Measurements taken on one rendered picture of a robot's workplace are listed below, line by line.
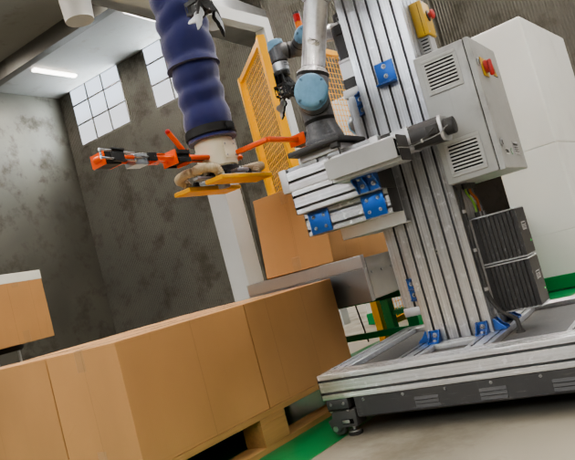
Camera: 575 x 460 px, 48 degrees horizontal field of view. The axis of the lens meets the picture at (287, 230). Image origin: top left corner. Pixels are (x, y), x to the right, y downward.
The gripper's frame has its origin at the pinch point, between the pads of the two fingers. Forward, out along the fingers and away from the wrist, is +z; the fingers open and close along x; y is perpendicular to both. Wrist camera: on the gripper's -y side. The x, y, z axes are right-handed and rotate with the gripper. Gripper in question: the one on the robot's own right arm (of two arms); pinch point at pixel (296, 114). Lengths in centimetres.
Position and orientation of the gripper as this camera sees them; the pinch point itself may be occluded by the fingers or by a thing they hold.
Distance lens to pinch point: 300.2
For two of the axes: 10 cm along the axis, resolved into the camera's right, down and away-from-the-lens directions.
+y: -5.4, 0.9, -8.4
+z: 2.6, 9.6, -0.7
